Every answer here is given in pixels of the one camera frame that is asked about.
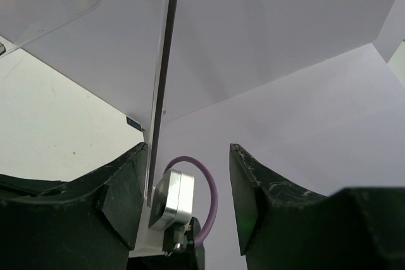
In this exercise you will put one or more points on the blue table label sticker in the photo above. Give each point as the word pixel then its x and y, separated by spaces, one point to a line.
pixel 134 124

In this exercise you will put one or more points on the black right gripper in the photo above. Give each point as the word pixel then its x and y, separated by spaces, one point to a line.
pixel 185 258

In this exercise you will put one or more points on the clear acrylic makeup organizer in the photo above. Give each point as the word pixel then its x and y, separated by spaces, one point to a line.
pixel 116 49

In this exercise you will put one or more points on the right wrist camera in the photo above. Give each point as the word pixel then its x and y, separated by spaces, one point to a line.
pixel 172 201

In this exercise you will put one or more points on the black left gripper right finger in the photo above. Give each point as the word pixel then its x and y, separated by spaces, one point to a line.
pixel 282 225

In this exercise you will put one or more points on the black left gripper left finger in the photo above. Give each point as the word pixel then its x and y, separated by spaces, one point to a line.
pixel 87 223

